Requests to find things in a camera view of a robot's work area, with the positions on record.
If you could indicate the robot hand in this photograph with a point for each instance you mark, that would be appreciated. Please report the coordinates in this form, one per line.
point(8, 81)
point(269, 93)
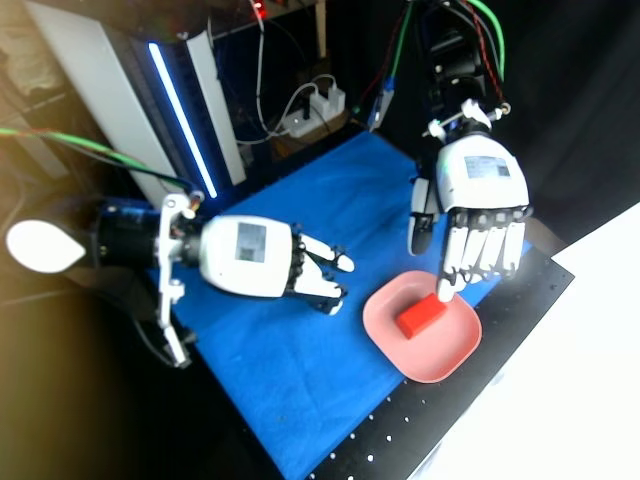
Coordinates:
point(240, 255)
point(480, 190)

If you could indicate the red block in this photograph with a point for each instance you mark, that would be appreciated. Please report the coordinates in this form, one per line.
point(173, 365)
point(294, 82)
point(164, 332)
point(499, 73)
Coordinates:
point(417, 317)

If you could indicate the pink square plate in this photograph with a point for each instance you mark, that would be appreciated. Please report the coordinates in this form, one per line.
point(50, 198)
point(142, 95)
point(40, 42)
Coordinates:
point(430, 355)

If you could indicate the blue cloth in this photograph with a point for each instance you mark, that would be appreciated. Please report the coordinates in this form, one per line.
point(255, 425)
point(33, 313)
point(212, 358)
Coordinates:
point(350, 200)

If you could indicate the cardboard box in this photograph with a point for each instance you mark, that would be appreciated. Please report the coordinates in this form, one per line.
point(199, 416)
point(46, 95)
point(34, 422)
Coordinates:
point(295, 145)

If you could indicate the hanging white blue adapter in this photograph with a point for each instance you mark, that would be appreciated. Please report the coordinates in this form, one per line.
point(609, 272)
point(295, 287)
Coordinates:
point(382, 105)

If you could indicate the white power strip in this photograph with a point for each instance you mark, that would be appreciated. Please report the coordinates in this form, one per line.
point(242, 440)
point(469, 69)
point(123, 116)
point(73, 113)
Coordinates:
point(300, 124)

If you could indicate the white plug adapter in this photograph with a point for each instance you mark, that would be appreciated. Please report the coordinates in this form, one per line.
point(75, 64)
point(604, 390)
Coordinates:
point(330, 100)

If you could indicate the white tower with light strip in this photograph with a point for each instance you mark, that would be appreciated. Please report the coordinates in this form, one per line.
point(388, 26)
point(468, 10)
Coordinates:
point(100, 100)

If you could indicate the wooden post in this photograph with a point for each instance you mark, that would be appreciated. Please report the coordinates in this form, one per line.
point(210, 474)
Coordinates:
point(320, 30)

